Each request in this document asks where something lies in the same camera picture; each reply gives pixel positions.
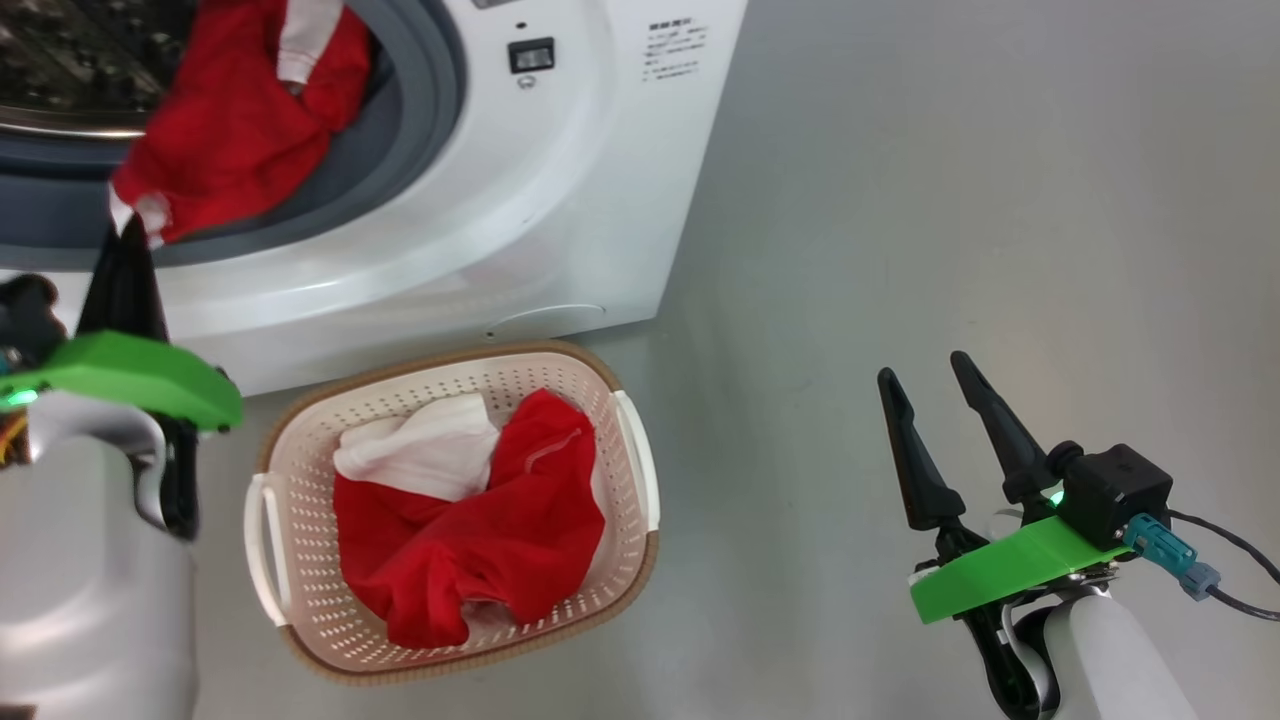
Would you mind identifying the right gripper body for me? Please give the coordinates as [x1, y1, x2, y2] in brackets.
[910, 494, 1062, 582]

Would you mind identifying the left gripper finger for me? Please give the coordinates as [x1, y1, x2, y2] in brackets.
[125, 216, 169, 340]
[78, 224, 132, 339]

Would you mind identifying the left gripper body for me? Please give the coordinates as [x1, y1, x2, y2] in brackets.
[150, 415, 201, 542]

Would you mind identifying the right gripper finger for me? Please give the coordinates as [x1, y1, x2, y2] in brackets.
[950, 350, 1057, 505]
[878, 368, 967, 532]

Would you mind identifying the red and white garment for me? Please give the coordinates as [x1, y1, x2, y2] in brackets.
[108, 0, 373, 248]
[332, 388, 607, 649]

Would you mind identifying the cream perforated laundry basket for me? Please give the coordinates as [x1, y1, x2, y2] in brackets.
[243, 340, 661, 686]

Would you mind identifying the grey rubber door gasket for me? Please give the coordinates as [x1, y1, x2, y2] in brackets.
[0, 0, 469, 271]

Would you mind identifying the white front-load washing machine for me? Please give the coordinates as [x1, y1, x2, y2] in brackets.
[0, 0, 749, 398]

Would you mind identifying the green right camera mount plate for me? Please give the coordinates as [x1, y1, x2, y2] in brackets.
[910, 515, 1136, 626]

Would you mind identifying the green camera mount plate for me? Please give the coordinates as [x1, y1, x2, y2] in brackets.
[910, 515, 1136, 626]
[0, 330, 244, 433]

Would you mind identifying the green left camera mount plate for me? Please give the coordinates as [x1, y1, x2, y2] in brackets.
[0, 330, 244, 433]

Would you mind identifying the black cable with teal plug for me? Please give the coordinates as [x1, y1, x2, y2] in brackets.
[1122, 508, 1280, 623]

